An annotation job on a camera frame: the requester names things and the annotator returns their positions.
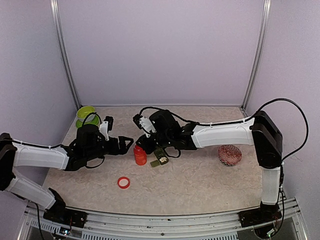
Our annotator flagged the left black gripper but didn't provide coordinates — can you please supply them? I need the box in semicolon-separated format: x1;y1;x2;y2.
84;135;134;161

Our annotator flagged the orange pill bottle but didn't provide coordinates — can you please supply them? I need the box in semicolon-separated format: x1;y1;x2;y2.
133;145;147;166

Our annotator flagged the green weekly pill organizer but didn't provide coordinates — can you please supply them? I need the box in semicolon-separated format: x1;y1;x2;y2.
150;147;169;168

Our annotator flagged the orange bottle cap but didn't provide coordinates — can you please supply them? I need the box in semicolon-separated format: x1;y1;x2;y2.
117;176;131;189

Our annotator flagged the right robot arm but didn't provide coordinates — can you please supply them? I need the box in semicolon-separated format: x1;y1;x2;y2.
133;97;310;222

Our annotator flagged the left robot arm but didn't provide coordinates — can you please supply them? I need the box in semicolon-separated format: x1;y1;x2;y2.
0;116;134;223

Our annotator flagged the red patterned bowl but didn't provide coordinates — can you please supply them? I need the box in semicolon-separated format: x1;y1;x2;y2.
218;144;243;167

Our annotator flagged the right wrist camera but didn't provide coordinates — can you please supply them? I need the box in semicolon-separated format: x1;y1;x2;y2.
133;114;156;138

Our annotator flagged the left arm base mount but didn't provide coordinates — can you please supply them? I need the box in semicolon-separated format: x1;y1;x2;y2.
43;208;88;228

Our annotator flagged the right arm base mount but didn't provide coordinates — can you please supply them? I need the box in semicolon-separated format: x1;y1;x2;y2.
238;208;282;228

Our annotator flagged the left aluminium frame post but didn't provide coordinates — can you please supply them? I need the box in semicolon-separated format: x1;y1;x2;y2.
50;0;82;110

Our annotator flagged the aluminium frame post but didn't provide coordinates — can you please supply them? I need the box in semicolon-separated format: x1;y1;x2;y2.
50;0;82;110
240;0;272;114

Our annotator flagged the right aluminium frame post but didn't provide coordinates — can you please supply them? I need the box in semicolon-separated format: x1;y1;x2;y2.
240;0;272;114

